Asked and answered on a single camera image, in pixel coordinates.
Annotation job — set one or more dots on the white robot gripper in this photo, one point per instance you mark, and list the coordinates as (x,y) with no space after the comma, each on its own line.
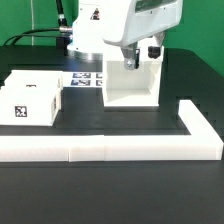
(125,22)

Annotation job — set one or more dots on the white drawer cabinet box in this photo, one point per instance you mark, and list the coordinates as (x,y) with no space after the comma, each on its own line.
(130,88)

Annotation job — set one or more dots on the white front drawer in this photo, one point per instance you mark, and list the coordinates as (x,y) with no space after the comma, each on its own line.
(29,106)

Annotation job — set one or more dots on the white drawer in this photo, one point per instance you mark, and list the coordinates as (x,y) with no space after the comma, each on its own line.
(34,78)
(29,106)

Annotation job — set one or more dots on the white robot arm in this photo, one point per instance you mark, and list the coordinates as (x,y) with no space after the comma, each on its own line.
(87,42)

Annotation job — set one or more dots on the white rear drawer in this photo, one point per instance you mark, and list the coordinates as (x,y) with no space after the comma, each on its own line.
(34,78)

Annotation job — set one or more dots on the white marker sheet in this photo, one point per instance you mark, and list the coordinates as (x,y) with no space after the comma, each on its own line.
(82,79)

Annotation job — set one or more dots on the white L-shaped fence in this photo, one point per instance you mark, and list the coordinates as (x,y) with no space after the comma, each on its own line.
(201,143)

